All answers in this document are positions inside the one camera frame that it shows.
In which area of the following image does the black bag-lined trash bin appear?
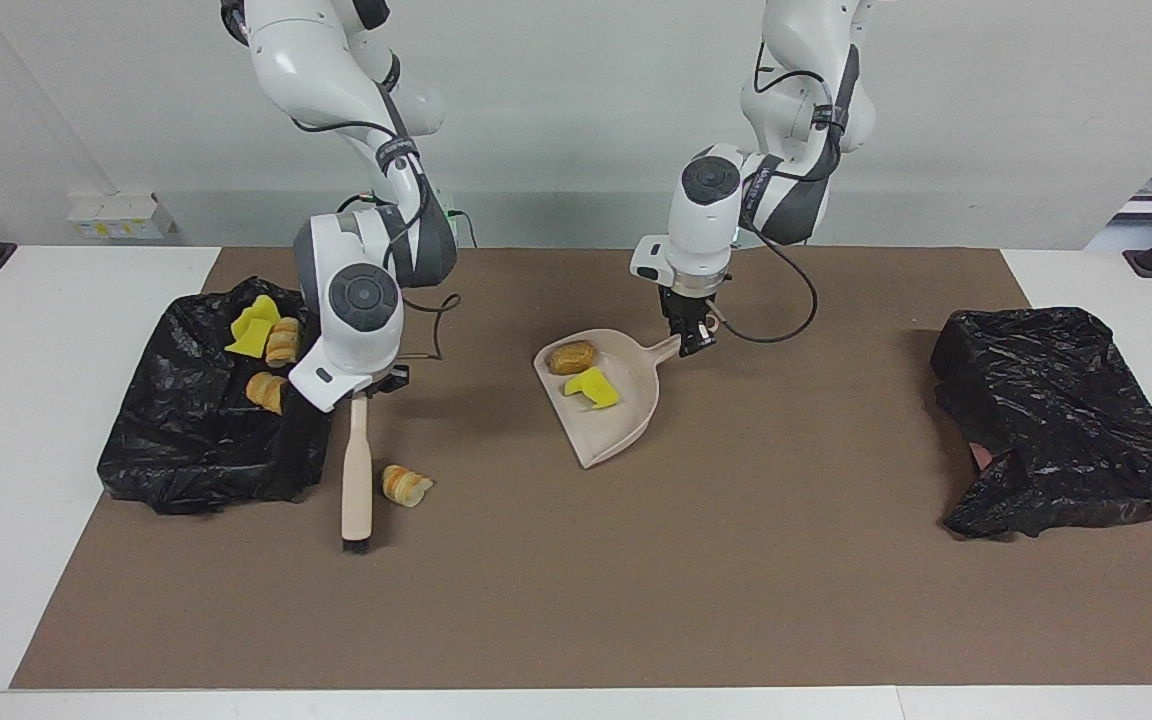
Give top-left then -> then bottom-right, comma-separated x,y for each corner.
96,276 -> 335,516
931,307 -> 1152,541

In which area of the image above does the white wall socket box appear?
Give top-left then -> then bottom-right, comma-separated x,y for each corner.
68,192 -> 175,241

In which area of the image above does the golden fried nugget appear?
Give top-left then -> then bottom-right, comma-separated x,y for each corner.
548,340 -> 599,377

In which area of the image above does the beige plastic dustpan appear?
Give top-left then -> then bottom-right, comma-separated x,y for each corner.
533,329 -> 685,469

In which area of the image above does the pale ridged pastry piece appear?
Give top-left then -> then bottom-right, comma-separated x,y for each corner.
266,317 -> 302,368

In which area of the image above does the beige brush handle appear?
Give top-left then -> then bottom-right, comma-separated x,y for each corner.
340,392 -> 375,553

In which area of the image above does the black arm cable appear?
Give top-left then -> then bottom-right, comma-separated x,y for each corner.
291,85 -> 464,363
726,40 -> 822,346

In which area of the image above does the brown table mat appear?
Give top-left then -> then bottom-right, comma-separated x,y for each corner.
9,246 -> 1152,691

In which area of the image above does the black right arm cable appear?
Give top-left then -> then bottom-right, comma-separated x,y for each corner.
291,85 -> 464,363

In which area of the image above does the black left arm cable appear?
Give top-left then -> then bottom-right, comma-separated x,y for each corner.
726,40 -> 822,346

